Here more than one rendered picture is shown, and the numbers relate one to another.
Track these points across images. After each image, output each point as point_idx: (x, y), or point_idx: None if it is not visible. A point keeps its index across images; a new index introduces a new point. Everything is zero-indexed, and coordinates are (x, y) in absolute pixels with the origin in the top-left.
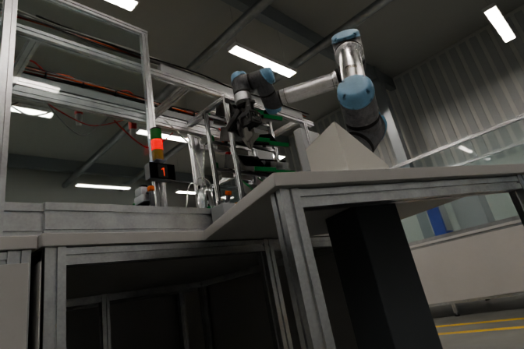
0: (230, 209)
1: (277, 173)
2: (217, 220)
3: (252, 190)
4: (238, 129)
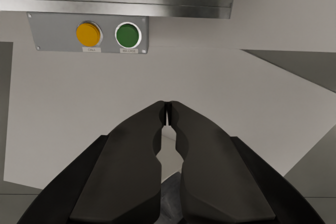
0: (7, 123)
1: (6, 180)
2: (9, 92)
3: (5, 158)
4: (32, 216)
